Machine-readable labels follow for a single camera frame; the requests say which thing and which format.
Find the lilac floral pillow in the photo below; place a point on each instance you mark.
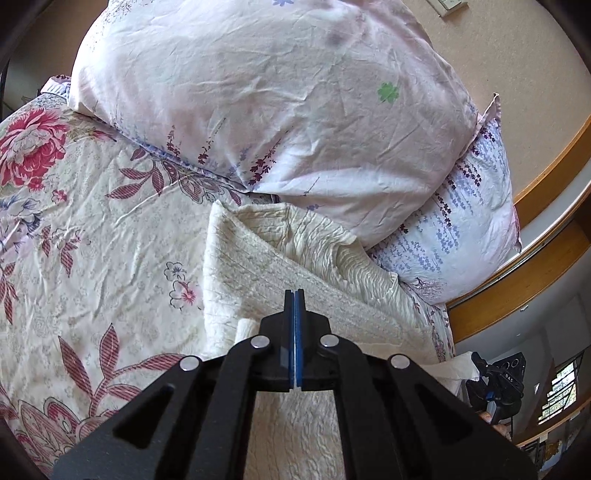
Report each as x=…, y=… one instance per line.
x=471, y=230

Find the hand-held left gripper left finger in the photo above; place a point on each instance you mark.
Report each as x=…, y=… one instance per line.
x=277, y=350

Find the white floral top pillow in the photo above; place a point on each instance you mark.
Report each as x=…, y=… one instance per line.
x=286, y=101

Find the cream quilted blanket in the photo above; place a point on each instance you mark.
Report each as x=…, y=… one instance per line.
x=258, y=267

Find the white wall switch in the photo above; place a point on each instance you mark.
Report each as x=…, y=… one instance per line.
x=447, y=4

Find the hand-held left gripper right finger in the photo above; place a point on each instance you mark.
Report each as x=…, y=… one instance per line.
x=314, y=350

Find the floral bed sheet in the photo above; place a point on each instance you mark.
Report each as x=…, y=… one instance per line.
x=92, y=207

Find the window with grille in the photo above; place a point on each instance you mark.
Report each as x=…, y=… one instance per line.
x=559, y=385

